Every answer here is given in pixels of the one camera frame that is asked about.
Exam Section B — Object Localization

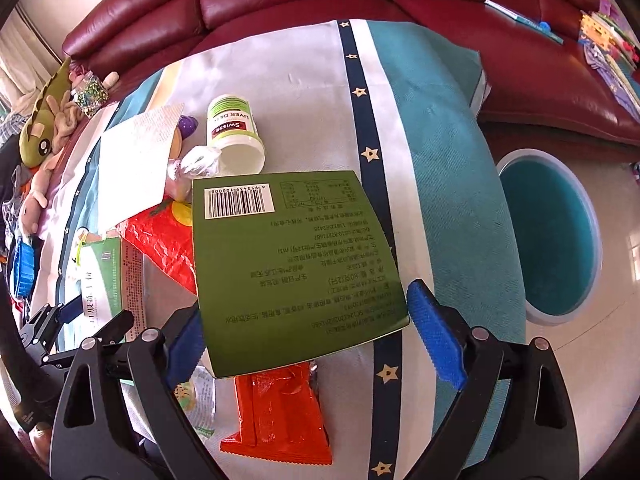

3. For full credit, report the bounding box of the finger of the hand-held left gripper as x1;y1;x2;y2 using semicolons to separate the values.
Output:
75;310;136;356
47;296;85;323

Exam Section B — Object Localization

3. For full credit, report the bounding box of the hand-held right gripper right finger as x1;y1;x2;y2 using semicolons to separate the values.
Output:
405;279;581;480

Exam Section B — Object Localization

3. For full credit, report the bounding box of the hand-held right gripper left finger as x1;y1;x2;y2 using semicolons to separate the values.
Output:
49;304;227;480

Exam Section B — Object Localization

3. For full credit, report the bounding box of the clear wrapper with green print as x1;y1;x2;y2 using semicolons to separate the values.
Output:
172;365;218;441

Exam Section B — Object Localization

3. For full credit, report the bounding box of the red plastic bag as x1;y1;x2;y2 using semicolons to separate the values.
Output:
117;200;201;296

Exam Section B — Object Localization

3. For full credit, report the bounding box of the dark green carton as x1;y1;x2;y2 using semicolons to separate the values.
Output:
191;170;411;378

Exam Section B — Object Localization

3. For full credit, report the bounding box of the blue bin with grey rim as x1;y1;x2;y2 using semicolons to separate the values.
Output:
494;149;603;327

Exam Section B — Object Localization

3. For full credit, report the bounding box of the white paper towel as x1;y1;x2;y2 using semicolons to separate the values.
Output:
96;102;186;233

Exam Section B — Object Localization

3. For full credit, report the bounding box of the light green carton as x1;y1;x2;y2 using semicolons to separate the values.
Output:
75;237;146;341

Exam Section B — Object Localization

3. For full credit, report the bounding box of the blue plastic basket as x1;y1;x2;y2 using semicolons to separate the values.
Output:
12;237;38;298

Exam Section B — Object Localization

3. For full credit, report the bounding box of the orange snack packet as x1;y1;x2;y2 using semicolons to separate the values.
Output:
220;362;333;466

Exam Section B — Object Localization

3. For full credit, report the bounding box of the yellow plastic piece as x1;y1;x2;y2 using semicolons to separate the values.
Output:
170;199;195;226

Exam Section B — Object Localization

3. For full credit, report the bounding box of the pink plush toy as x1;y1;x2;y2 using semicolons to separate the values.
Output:
20;71;121;233

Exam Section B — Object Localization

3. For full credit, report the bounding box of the green dinosaur plush toy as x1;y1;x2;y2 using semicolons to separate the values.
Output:
19;57;73;168

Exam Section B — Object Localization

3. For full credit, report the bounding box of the crumpled white tissue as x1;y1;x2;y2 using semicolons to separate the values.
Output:
180;145;222;181

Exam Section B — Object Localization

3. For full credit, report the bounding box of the glitter jar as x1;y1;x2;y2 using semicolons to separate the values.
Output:
71;74;106;118

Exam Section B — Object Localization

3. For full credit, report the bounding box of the white bottle with green label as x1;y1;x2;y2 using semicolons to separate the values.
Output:
206;94;266;177

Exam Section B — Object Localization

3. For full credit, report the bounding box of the striped blanket with stars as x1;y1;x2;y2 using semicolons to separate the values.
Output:
37;19;526;480

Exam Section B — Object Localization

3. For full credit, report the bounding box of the beige curtain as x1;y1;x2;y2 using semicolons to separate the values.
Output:
0;7;63;111

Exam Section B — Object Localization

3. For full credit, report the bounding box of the thin teal book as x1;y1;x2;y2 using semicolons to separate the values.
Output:
482;0;565;45

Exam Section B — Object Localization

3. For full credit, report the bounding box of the red leather sofa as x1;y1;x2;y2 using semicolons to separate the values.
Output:
62;0;640;143

